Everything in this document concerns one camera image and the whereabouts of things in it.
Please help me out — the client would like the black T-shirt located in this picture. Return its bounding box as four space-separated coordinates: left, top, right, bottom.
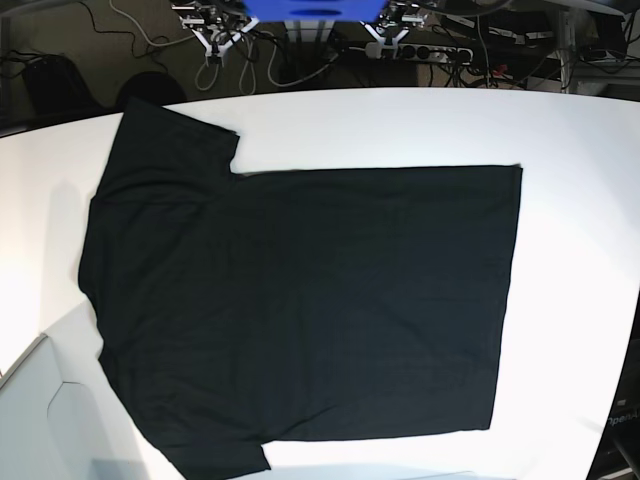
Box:
78 100 522 479

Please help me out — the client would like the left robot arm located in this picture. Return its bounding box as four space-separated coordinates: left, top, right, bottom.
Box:
361 1 429 52

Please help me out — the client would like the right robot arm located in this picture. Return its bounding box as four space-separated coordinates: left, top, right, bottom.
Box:
171 0 259 64

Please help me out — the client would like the white power strip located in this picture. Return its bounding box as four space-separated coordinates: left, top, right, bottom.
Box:
364 42 474 66

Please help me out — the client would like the black round stool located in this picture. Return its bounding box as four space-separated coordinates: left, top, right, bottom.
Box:
115 71 187 110

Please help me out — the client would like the blue box overhead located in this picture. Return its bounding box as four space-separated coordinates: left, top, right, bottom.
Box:
244 0 387 22

